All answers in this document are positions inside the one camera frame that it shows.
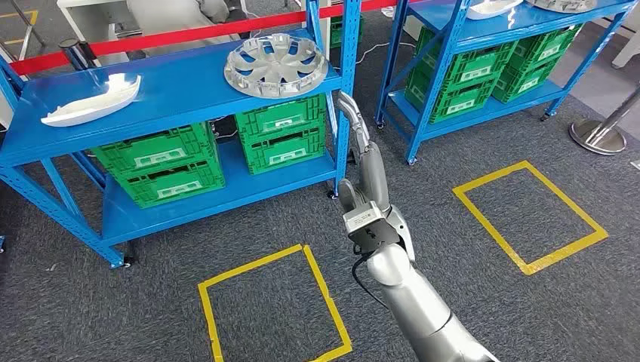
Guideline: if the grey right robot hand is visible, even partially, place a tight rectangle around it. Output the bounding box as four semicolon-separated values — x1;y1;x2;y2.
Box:
337;90;392;214

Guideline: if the silver plastic wheel hubcap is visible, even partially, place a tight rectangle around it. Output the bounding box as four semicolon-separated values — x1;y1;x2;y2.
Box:
223;32;330;99
525;0;598;14

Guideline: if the white plastic trim part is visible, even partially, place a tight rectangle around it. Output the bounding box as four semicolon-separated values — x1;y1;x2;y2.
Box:
41;73;143;128
467;0;524;21

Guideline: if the blue metal shelf rack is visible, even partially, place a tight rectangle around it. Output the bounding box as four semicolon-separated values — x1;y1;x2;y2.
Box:
0;0;362;270
374;0;640;166

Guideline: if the green plastic crate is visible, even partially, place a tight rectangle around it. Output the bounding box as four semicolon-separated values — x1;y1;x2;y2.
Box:
235;94;328;146
112;159;226;210
492;57;564;104
242;130;327;176
405;69;501;125
330;14;365;50
509;23;583;69
91;122;218;173
414;27;518;84

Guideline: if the red barrier belt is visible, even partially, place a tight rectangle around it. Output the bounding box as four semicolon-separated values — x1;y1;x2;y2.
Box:
10;0;401;76

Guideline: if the chrome stanchion with round base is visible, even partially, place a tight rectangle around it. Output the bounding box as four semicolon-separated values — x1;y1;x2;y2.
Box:
568;82;640;156

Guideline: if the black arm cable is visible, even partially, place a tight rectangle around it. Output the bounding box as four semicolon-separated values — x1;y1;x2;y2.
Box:
351;244;389;308

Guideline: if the white floor cable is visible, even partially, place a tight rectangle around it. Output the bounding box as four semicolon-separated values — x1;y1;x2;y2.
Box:
332;41;418;71

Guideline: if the black-topped stanchion post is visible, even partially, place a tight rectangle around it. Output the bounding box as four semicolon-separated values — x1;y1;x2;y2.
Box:
59;38;100;71

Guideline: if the metal frame stand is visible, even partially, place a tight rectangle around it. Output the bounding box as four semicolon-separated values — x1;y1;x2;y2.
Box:
0;0;46;61

